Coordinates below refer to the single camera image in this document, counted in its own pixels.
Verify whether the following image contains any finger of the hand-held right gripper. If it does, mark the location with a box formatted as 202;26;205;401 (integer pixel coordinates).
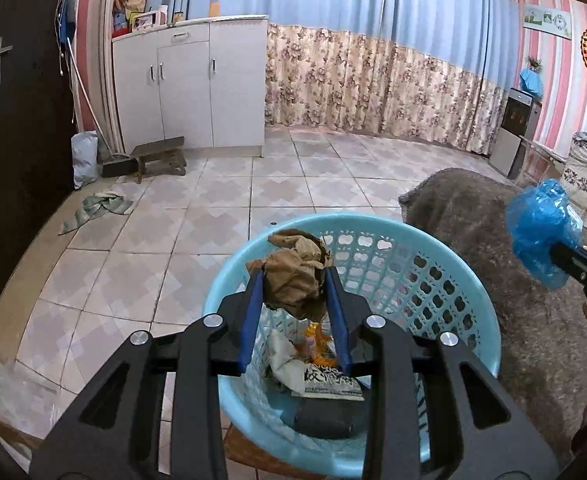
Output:
548;242;587;282

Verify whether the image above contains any metal folding rack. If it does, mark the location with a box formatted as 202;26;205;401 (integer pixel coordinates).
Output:
515;137;570;189

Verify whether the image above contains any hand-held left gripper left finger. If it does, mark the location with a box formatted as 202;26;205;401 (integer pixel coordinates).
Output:
28;272;265;480

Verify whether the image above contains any dark grey bundle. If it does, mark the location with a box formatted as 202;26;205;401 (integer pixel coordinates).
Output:
292;397;357;442

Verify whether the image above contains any small dark wooden stool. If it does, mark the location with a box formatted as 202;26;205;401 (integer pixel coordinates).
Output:
130;135;188;185

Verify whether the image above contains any broom with white handle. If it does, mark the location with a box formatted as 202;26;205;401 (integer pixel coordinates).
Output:
67;49;137;179

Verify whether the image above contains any blue and floral curtain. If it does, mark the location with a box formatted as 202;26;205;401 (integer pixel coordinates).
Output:
148;0;520;157

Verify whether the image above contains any white cabinet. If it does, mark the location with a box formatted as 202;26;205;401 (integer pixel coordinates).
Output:
111;14;269;159

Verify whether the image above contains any wooden stool under basket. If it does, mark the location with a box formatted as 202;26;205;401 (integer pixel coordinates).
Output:
222;424;327;480

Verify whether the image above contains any white sack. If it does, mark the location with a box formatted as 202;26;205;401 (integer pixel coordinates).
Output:
70;130;100;191

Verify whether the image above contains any clear plastic sheet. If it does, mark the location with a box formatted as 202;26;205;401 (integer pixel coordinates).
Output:
0;334;60;463

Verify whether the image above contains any blue plastic bag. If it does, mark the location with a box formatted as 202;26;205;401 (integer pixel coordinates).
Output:
504;178;585;290

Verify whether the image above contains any blue hanging cloth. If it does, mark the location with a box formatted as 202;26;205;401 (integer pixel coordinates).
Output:
54;0;77;47

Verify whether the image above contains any crumpled white paper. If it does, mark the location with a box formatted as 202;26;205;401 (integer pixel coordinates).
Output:
267;331;310;395

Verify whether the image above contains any grey fuzzy blanket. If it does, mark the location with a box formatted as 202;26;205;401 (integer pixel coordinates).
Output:
397;167;587;480

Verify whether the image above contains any light blue plastic basket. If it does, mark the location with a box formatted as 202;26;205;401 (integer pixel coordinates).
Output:
204;212;502;466

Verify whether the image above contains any orange plastic bag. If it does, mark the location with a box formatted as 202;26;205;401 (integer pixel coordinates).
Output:
293;321;343;369

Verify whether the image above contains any grey water dispenser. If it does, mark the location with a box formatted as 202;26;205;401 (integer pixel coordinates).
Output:
488;87;545;179

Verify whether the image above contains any blue bag on dispenser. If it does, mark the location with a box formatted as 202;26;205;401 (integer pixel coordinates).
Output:
519;57;545;99

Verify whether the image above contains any dark door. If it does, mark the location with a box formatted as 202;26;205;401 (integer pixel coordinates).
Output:
0;0;77;342

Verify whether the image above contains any clutter on cabinet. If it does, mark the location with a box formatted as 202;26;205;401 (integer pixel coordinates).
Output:
112;0;185;38

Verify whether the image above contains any framed wall picture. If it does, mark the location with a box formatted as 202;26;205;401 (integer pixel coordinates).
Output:
522;3;573;39

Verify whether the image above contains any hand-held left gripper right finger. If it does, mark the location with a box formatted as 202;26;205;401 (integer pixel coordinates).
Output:
322;266;560;480

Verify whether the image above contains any brown paper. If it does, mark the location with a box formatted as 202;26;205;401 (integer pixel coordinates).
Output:
245;229;335;322

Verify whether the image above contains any green striped towel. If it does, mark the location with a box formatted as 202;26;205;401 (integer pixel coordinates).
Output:
58;193;135;236

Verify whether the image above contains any printed newspaper piece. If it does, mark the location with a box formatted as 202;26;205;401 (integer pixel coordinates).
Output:
302;362;367;402

